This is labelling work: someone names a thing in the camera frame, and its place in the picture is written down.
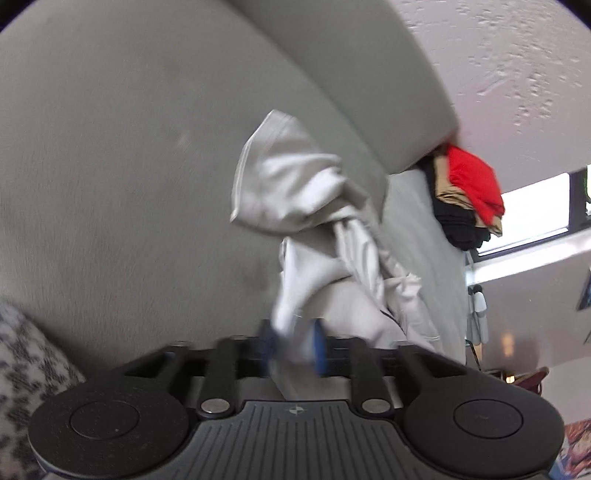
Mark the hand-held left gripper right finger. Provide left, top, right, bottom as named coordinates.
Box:
left=311, top=318, right=469, bottom=418

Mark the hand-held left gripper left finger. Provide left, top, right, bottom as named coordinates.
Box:
left=117, top=319, right=280, bottom=418

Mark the white garment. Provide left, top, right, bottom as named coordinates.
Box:
left=230, top=109, right=444, bottom=402

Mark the white hanging object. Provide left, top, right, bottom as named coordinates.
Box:
left=465, top=284, right=490, bottom=346

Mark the black cloth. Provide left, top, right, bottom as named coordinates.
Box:
left=422, top=154, right=492, bottom=252

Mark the black and white patterned blanket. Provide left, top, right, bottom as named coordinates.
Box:
left=0, top=298, right=88, bottom=480

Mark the grey sofa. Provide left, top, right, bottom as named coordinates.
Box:
left=0, top=0, right=469, bottom=407

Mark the window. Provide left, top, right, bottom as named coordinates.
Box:
left=475, top=167, right=591, bottom=258

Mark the colourful printed cloth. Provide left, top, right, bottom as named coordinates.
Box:
left=549, top=419, right=591, bottom=480

